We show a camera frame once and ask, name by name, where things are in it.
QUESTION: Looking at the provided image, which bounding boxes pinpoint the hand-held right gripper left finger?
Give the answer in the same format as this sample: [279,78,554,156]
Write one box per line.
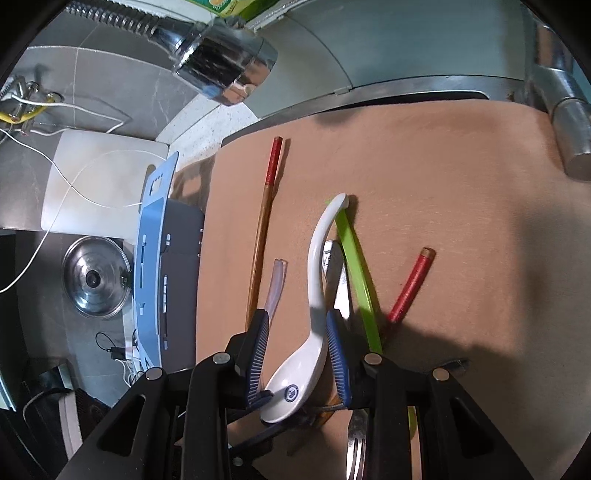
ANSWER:
[55,308,273,480]

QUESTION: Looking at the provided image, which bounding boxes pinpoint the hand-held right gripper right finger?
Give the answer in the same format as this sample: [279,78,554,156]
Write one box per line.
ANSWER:
[325,310,536,480]

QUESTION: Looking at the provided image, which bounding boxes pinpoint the metal fork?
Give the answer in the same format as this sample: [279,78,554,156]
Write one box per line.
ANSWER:
[322,239,370,480]

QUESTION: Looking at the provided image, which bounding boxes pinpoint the green plastic spoon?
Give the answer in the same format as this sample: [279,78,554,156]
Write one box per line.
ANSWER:
[324,198,420,446]

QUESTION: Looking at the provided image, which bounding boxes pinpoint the red ended wooden chopstick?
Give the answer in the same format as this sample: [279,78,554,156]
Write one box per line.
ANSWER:
[387,248,435,324]
[246,137,284,319]

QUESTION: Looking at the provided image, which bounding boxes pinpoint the white ceramic spoon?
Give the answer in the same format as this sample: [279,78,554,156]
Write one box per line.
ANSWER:
[260,193,350,424]

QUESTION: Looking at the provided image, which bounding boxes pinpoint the blue plastic basket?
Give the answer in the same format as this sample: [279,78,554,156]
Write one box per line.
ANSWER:
[131,151,181,374]

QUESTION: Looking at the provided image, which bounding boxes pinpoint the small black plug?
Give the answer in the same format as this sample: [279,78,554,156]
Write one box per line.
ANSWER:
[95,332,127,361]

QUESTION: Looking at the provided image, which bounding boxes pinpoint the stainless steel pot lid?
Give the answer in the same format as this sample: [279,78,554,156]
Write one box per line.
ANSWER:
[61,235,131,320]

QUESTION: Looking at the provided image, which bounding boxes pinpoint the orange mat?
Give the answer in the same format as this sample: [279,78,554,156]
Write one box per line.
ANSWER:
[194,99,591,480]

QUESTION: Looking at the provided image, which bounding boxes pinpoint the dark glass stove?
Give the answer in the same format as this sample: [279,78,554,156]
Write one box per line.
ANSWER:
[0,355,116,467]

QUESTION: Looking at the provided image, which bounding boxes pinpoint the white cutting board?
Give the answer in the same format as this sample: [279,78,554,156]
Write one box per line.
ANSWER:
[41,128,170,232]

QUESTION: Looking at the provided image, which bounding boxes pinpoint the green dish soap bottle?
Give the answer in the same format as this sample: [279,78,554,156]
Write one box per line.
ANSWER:
[191,0,287,19]

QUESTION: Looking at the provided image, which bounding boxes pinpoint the metal pipes with valves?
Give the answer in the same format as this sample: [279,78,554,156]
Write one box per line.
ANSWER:
[0,76,63,112]

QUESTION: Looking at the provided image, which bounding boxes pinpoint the white power cable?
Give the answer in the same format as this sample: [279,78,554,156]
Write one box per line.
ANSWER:
[0,92,144,296]

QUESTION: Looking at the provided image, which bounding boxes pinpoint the flexible metal sprayer hose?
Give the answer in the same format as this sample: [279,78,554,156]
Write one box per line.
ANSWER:
[69,0,279,106]

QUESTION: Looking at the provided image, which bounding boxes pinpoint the yellow gas hose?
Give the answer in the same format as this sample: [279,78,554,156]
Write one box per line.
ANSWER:
[0,104,47,125]

